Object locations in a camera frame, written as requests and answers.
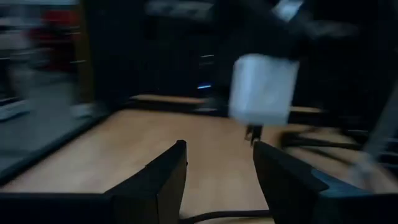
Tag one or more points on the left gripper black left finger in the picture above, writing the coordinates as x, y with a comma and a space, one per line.
140, 202

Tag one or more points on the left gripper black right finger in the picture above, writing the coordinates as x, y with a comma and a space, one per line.
295, 193

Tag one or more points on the white USB wall charger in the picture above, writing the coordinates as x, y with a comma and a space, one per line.
262, 90

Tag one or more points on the shelf rack with red bins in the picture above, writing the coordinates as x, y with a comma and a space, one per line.
59, 18

